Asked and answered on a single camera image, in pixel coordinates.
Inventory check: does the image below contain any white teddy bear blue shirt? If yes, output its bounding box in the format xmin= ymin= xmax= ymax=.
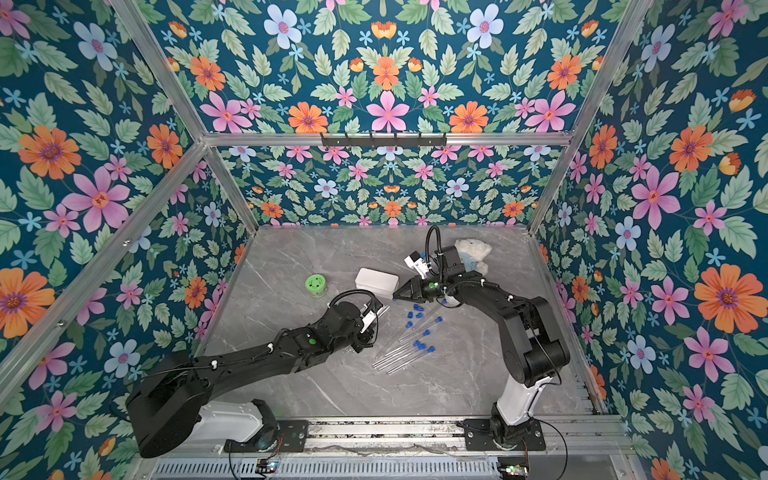
xmin=454 ymin=239 xmax=493 ymax=275

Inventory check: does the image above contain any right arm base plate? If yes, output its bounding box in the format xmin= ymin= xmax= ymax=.
xmin=457 ymin=417 xmax=546 ymax=452

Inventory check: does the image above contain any aluminium front rail frame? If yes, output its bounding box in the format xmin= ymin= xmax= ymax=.
xmin=134 ymin=416 xmax=637 ymax=463

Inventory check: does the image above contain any black hook rail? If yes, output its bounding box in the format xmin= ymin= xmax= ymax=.
xmin=320 ymin=133 xmax=448 ymax=148

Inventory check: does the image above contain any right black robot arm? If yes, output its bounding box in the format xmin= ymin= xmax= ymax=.
xmin=393 ymin=247 xmax=570 ymax=449

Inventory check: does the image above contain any test tube group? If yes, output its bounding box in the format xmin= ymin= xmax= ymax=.
xmin=386 ymin=346 xmax=436 ymax=375
xmin=372 ymin=340 xmax=425 ymax=370
xmin=372 ymin=341 xmax=428 ymax=371

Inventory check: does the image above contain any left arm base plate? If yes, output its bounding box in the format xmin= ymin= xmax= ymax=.
xmin=224 ymin=420 xmax=309 ymax=454

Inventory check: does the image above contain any white ventilation grille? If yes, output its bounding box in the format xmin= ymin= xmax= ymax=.
xmin=151 ymin=457 xmax=500 ymax=479

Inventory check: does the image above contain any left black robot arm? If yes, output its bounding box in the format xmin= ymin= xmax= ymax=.
xmin=125 ymin=290 xmax=386 ymax=459

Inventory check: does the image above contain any green lidded small jar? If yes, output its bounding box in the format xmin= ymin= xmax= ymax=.
xmin=305 ymin=274 xmax=327 ymax=298

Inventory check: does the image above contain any white rectangular plastic box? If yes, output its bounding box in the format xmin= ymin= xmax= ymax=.
xmin=355 ymin=268 xmax=400 ymax=299

